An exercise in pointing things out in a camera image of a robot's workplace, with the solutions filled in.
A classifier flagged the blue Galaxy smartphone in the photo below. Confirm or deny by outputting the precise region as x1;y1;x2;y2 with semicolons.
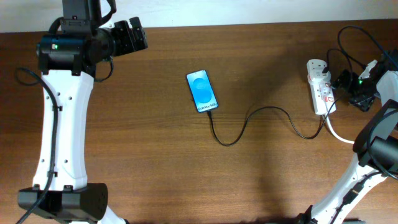
186;70;218;113

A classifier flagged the black USB charging cable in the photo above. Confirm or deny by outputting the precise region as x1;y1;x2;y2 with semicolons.
206;48;354;147

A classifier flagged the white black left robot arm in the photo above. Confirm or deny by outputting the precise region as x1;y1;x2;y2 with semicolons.
17;1;147;223

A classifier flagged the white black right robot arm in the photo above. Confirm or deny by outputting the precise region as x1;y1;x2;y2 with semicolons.
294;50;397;223

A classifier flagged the white USB charger adapter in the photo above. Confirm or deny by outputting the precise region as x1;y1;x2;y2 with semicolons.
309;68;331;83

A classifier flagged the white power strip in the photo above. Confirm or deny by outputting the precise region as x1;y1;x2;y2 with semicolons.
306;58;337;116

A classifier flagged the white power strip cord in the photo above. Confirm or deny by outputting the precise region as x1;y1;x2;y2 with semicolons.
323;113;356;144

